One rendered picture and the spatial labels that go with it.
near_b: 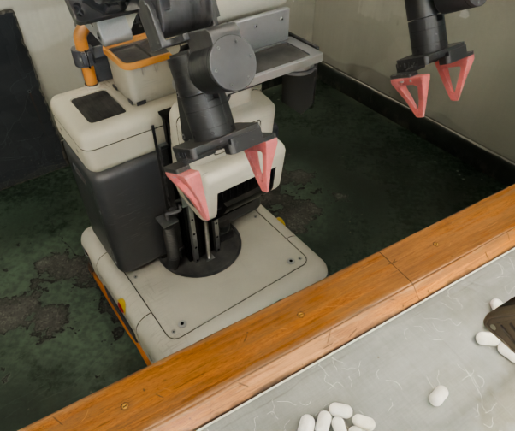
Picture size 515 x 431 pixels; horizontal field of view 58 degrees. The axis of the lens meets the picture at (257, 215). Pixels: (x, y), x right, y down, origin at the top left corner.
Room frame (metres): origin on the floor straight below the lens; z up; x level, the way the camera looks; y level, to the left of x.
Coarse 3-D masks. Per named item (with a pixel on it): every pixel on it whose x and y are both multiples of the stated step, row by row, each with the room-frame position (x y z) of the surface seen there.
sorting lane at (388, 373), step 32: (512, 256) 0.60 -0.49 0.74; (448, 288) 0.52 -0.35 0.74; (480, 288) 0.52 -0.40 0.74; (512, 288) 0.52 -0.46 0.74; (416, 320) 0.45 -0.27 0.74; (448, 320) 0.45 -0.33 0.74; (480, 320) 0.45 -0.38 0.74; (352, 352) 0.39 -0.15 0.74; (384, 352) 0.39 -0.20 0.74; (416, 352) 0.39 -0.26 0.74; (448, 352) 0.39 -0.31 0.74; (480, 352) 0.39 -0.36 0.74; (288, 384) 0.34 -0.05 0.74; (320, 384) 0.34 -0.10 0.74; (352, 384) 0.34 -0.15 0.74; (384, 384) 0.34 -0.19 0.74; (416, 384) 0.34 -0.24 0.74; (448, 384) 0.34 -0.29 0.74; (480, 384) 0.34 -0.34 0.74; (512, 384) 0.34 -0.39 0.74; (224, 416) 0.29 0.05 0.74; (256, 416) 0.29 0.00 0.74; (288, 416) 0.29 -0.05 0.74; (352, 416) 0.29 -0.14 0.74; (384, 416) 0.29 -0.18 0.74; (416, 416) 0.29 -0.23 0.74; (448, 416) 0.29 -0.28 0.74; (480, 416) 0.29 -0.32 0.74; (512, 416) 0.29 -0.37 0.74
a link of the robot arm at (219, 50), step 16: (144, 0) 0.54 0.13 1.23; (144, 16) 0.54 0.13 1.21; (160, 32) 0.52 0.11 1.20; (192, 32) 0.50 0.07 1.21; (208, 32) 0.47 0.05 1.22; (224, 32) 0.48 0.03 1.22; (160, 48) 0.52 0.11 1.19; (192, 48) 0.50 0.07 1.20; (208, 48) 0.47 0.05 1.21; (224, 48) 0.47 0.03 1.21; (240, 48) 0.48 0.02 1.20; (192, 64) 0.48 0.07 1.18; (208, 64) 0.46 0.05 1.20; (224, 64) 0.46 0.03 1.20; (240, 64) 0.47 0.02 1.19; (256, 64) 0.48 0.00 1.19; (192, 80) 0.49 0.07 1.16; (208, 80) 0.46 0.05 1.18; (224, 80) 0.45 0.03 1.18; (240, 80) 0.46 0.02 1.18
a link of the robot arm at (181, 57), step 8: (184, 48) 0.55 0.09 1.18; (176, 56) 0.52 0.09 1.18; (184, 56) 0.52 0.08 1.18; (176, 64) 0.52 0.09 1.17; (184, 64) 0.51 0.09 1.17; (176, 72) 0.52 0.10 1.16; (184, 72) 0.51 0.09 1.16; (176, 80) 0.52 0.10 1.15; (184, 80) 0.51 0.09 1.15; (176, 88) 0.52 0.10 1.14; (184, 88) 0.51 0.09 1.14; (192, 88) 0.50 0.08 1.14; (184, 96) 0.51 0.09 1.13; (208, 96) 0.51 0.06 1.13
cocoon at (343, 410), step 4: (332, 404) 0.30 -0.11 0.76; (336, 404) 0.30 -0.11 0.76; (340, 404) 0.30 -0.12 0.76; (344, 404) 0.30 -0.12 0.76; (332, 408) 0.29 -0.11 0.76; (336, 408) 0.29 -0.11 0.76; (340, 408) 0.29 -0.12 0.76; (344, 408) 0.29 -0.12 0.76; (348, 408) 0.29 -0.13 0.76; (332, 412) 0.29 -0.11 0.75; (336, 412) 0.29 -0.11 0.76; (340, 412) 0.29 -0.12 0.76; (344, 412) 0.29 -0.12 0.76; (348, 412) 0.29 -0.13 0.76; (340, 416) 0.28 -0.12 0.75; (344, 416) 0.28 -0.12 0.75; (348, 416) 0.28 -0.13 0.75
